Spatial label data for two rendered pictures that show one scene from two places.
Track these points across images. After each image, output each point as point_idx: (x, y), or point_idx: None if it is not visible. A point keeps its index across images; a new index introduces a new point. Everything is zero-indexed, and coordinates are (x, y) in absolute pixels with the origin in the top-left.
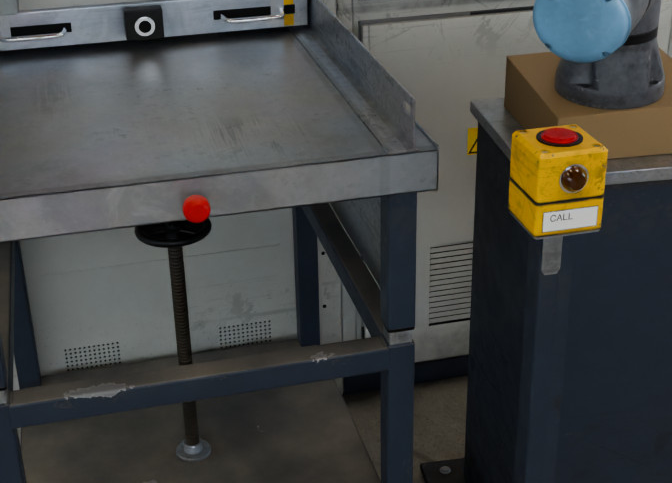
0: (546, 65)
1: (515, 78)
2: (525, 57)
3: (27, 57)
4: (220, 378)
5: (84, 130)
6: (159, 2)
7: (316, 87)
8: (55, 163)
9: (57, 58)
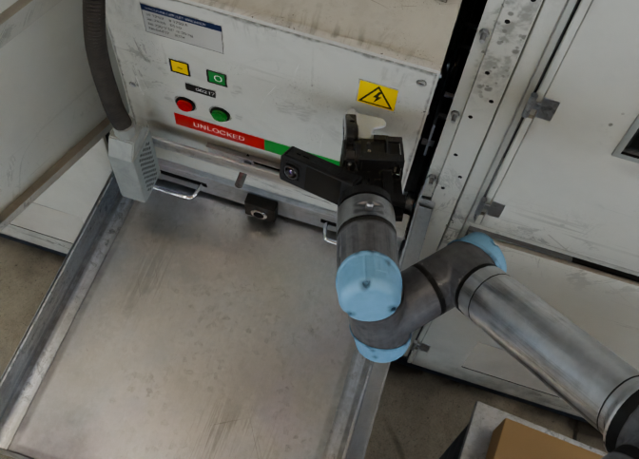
0: (523, 456)
1: (494, 447)
2: (517, 430)
3: (172, 186)
4: None
5: (130, 364)
6: (277, 200)
7: (329, 381)
8: (82, 414)
9: (190, 201)
